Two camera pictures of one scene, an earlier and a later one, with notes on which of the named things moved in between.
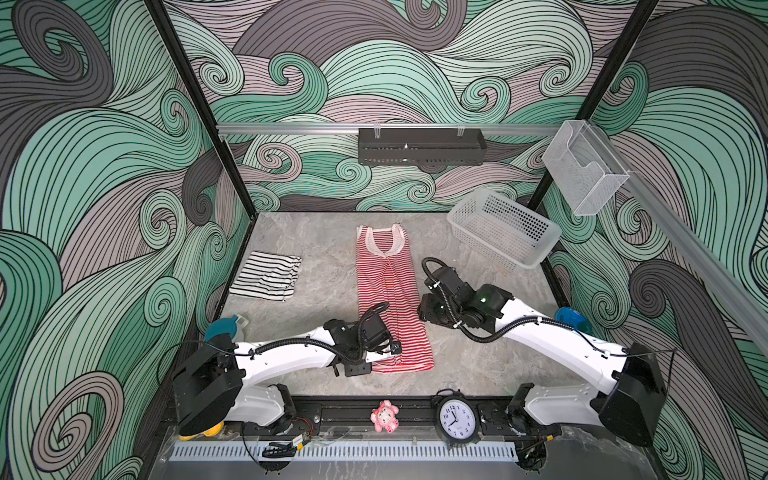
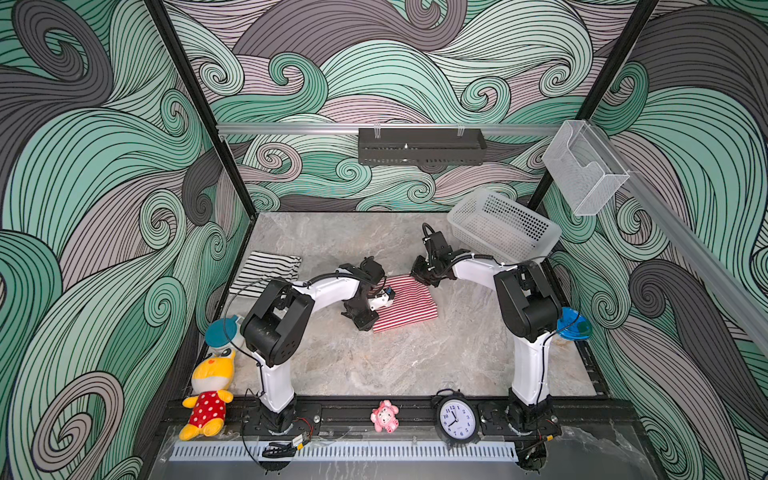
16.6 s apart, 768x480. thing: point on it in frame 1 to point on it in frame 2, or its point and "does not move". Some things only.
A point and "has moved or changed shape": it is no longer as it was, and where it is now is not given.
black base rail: [413, 418] does not move
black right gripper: [425, 310] to [415, 273]
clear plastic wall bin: [585, 168] does not move
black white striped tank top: [266, 276] does not move
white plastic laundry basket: [511, 232] does not move
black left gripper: [360, 370] to [363, 324]
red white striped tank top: [385, 277] has moved or changed shape
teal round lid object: [222, 326] does not move
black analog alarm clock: [457, 419] does not move
